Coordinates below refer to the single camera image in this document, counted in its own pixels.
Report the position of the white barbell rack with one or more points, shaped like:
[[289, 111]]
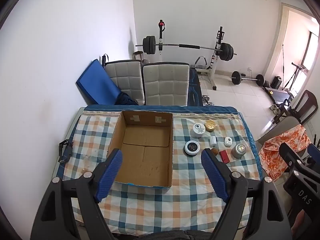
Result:
[[218, 45]]

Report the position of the black floor heater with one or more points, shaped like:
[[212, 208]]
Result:
[[276, 82]]

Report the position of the brown wooden stool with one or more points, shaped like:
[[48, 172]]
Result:
[[138, 55]]

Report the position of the white jar with black lid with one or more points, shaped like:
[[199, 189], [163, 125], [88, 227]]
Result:
[[192, 148]]

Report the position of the black kettlebell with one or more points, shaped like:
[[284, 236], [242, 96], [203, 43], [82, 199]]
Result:
[[285, 105]]

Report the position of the black tripod stand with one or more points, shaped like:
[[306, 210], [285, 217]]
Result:
[[298, 73]]

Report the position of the orange floral cloth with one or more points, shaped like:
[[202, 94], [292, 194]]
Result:
[[277, 152]]

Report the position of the short barbell with black plates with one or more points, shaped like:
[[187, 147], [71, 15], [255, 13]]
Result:
[[236, 78]]

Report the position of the chrome dumbbells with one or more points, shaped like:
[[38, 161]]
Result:
[[209, 101]]

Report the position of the round gold tin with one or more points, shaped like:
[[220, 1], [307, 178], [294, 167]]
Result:
[[210, 125]]

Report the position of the pair of white shoes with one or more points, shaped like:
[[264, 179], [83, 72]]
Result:
[[274, 108]]

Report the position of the treadmill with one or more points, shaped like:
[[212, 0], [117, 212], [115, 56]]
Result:
[[280, 93]]

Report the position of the window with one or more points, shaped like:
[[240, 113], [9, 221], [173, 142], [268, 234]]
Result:
[[312, 52]]

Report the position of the cardboard box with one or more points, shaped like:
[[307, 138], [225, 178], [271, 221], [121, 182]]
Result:
[[145, 155]]

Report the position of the white quilted chair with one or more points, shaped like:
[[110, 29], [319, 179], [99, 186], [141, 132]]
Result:
[[165, 85], [125, 77]]

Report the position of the hanging black resistance bands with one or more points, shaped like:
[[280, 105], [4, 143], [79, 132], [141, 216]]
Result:
[[283, 57]]

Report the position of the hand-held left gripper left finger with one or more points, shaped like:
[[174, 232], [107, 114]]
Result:
[[110, 175]]

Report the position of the round silver tin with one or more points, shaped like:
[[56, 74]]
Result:
[[238, 151]]

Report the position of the small red case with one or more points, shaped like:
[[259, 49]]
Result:
[[224, 156]]

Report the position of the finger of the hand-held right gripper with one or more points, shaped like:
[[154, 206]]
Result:
[[314, 151], [290, 153]]

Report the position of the small brown object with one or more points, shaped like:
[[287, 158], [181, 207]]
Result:
[[214, 152]]

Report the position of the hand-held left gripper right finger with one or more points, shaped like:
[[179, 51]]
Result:
[[215, 177]]

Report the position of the dark wooden chair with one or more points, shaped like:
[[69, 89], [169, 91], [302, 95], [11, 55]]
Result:
[[306, 105]]

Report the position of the grey ab trainer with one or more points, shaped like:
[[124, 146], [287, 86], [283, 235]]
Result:
[[201, 62]]

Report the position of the long barbell with black plates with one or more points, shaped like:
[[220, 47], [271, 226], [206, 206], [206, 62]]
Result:
[[150, 45]]

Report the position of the checkered tablecloth with blue border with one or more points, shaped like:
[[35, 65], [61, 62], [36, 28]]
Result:
[[150, 205]]

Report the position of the person's grey clothing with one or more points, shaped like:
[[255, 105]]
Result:
[[162, 236]]

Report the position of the small white oval container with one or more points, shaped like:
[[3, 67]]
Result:
[[228, 141]]

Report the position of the small white bottle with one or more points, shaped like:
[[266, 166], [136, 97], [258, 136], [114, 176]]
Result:
[[213, 141]]

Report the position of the blue foam mat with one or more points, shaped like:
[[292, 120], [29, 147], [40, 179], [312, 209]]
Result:
[[96, 85]]

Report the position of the black weight bench blue pattern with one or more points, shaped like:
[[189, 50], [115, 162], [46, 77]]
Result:
[[195, 87]]

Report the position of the white jar with printed lid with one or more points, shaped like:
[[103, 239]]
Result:
[[198, 130]]

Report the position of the dark blue cloth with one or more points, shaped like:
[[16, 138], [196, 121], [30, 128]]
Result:
[[127, 99]]

